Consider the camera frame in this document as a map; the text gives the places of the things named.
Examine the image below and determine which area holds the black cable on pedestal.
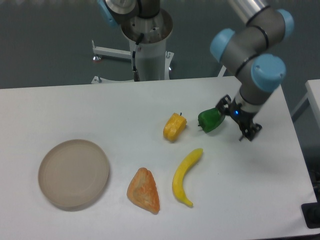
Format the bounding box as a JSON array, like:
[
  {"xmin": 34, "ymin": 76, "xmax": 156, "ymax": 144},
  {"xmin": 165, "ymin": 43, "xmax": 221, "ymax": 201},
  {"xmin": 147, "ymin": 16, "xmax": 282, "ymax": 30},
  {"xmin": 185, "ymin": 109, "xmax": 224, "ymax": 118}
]
[{"xmin": 131, "ymin": 32, "xmax": 145, "ymax": 82}]

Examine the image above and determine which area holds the yellow banana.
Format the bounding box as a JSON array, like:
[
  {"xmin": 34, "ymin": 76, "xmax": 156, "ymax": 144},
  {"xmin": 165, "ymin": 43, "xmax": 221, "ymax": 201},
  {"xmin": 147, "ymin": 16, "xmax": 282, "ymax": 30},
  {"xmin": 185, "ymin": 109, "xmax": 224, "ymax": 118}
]
[{"xmin": 171, "ymin": 148, "xmax": 204, "ymax": 208}]

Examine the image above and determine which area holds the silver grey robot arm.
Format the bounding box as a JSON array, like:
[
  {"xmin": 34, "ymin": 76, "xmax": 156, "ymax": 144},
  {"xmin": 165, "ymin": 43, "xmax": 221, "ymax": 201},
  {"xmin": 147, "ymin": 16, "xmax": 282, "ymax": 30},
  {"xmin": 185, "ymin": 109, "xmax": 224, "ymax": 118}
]
[{"xmin": 97, "ymin": 0, "xmax": 295, "ymax": 140}]

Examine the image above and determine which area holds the black device at table edge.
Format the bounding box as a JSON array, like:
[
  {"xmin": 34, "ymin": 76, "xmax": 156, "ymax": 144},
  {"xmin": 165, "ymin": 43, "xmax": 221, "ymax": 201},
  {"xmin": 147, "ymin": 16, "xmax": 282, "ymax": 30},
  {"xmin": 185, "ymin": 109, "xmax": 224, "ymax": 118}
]
[{"xmin": 301, "ymin": 202, "xmax": 320, "ymax": 229}]

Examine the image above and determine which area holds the orange pastry turnover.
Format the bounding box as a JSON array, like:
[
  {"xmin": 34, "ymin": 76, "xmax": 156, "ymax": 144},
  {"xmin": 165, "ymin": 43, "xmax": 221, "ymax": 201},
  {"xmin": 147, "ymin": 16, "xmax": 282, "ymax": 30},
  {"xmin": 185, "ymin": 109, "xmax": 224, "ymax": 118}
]
[{"xmin": 126, "ymin": 167, "xmax": 160, "ymax": 215}]

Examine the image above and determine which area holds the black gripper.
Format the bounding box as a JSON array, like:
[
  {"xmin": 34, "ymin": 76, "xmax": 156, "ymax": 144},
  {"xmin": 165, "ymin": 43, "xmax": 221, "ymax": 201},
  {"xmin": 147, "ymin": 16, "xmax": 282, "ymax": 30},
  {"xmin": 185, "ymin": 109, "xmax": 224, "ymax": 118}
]
[{"xmin": 215, "ymin": 94, "xmax": 262, "ymax": 141}]

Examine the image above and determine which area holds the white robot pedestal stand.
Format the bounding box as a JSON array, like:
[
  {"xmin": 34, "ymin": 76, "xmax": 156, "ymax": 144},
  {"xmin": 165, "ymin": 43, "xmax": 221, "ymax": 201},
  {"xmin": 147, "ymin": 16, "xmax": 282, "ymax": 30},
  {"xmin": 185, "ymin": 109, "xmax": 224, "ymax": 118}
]
[{"xmin": 92, "ymin": 9, "xmax": 174, "ymax": 82}]

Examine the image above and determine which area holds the beige round plate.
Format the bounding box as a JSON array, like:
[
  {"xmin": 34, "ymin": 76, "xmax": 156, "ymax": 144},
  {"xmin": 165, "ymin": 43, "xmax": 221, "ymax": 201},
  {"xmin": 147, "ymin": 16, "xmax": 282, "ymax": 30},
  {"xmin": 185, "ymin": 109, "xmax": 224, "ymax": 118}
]
[{"xmin": 38, "ymin": 139, "xmax": 110, "ymax": 211}]

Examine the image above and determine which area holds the white side table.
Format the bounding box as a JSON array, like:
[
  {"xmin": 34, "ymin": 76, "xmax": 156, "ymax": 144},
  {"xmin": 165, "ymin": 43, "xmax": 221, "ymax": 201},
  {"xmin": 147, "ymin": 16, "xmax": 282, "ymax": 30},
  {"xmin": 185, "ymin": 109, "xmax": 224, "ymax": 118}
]
[{"xmin": 290, "ymin": 79, "xmax": 320, "ymax": 126}]

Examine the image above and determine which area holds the green bell pepper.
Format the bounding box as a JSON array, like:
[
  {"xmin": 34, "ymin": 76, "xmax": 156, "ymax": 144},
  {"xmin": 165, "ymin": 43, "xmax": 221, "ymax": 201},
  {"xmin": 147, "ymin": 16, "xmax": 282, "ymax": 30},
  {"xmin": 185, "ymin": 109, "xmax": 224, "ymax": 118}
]
[{"xmin": 198, "ymin": 107, "xmax": 225, "ymax": 133}]

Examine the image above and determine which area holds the yellow bell pepper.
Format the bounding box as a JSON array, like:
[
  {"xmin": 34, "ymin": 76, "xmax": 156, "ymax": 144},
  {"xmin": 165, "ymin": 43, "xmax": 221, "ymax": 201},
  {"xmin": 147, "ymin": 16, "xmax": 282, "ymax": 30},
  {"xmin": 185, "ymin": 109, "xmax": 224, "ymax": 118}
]
[{"xmin": 162, "ymin": 113, "xmax": 187, "ymax": 142}]

